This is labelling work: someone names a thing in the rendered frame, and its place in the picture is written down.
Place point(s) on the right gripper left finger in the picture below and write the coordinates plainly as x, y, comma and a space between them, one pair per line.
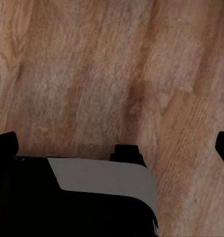
8, 149

